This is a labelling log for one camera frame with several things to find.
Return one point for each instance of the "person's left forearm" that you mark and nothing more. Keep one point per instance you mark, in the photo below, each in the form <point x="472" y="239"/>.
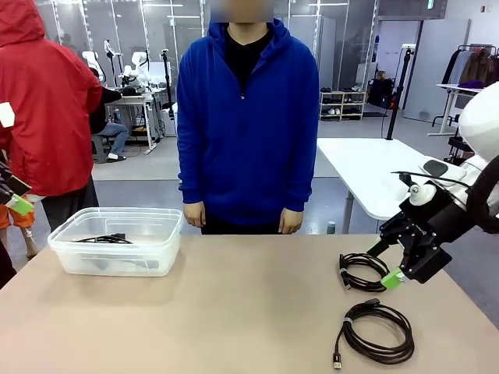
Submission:
<point x="302" y="175"/>

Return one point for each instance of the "person's left hand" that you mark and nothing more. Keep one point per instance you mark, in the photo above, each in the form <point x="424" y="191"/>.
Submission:
<point x="291" y="221"/>

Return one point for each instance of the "seated person in jeans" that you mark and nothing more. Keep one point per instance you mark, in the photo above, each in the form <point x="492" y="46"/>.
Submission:
<point x="115" y="134"/>

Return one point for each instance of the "black bag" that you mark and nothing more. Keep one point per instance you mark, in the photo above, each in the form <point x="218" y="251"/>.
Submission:
<point x="380" y="93"/>

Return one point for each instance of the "person's right hand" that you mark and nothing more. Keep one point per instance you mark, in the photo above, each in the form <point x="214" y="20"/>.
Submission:
<point x="195" y="214"/>

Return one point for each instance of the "small grey cup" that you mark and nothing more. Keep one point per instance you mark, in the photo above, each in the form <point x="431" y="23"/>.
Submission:
<point x="331" y="228"/>

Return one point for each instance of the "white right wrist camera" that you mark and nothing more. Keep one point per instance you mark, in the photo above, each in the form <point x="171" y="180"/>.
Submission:
<point x="420" y="193"/>

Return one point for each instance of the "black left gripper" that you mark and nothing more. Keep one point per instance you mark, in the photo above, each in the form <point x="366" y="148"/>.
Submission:
<point x="4" y="175"/>

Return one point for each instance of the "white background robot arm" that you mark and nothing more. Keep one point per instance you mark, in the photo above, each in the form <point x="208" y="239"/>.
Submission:
<point x="93" y="64"/>
<point x="138" y="66"/>

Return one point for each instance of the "wooden shoe rack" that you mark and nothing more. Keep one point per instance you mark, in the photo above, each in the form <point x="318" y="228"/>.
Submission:
<point x="342" y="102"/>

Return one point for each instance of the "grey partition panel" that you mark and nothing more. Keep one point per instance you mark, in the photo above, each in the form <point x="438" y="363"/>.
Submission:
<point x="436" y="70"/>

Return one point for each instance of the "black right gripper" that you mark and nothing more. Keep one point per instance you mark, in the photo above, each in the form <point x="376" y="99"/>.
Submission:
<point x="448" y="218"/>

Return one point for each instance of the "black tripod pole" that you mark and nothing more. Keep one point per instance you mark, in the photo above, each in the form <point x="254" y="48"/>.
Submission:
<point x="397" y="105"/>

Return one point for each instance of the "person in orange shorts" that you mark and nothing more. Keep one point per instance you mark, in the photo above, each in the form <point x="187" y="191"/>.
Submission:
<point x="11" y="218"/>

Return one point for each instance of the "clothes rack with garments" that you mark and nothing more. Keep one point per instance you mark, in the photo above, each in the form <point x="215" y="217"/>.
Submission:
<point x="477" y="66"/>

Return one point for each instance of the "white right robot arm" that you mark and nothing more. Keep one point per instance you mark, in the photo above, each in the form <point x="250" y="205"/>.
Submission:
<point x="479" y="117"/>

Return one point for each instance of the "white lab desk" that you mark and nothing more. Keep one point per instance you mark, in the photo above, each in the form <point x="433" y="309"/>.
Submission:
<point x="136" y="99"/>

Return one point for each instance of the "clear plastic storage container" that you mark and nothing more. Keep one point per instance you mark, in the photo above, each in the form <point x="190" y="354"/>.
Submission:
<point x="156" y="249"/>

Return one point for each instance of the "person in red jacket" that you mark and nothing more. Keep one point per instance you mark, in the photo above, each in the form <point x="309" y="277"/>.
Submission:
<point x="47" y="117"/>

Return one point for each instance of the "white standing desk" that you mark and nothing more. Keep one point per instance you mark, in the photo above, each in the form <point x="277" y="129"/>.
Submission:
<point x="460" y="87"/>

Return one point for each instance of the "white table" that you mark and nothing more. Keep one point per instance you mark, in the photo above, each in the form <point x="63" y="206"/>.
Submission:
<point x="362" y="167"/>

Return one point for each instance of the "person in blue hoodie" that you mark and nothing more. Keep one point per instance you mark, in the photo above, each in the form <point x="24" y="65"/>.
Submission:
<point x="249" y="156"/>

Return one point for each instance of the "person's right forearm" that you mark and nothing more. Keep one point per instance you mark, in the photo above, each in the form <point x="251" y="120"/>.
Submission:
<point x="191" y="171"/>

